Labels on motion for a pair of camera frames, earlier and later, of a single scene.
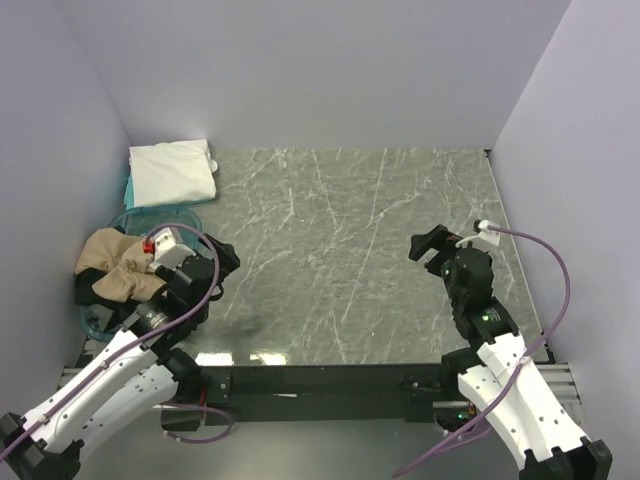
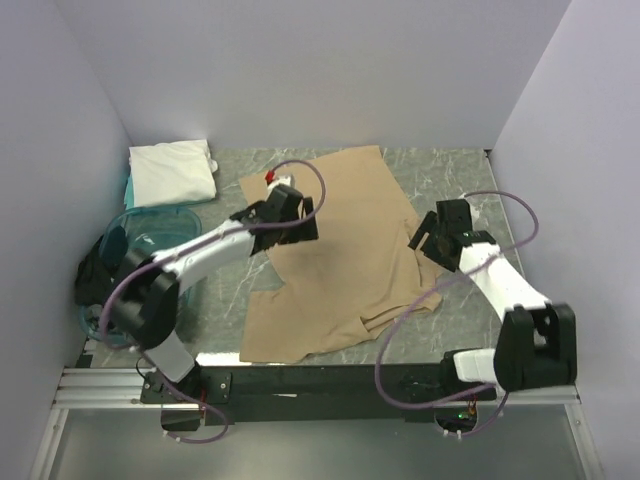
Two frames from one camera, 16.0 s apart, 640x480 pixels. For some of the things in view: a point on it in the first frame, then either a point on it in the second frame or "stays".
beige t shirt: (125, 259) -> (362, 272)
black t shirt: (85, 294) stays
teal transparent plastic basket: (104, 324) stays
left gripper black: (226, 257) -> (303, 231)
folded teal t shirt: (129, 196) stays
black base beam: (327, 392) stays
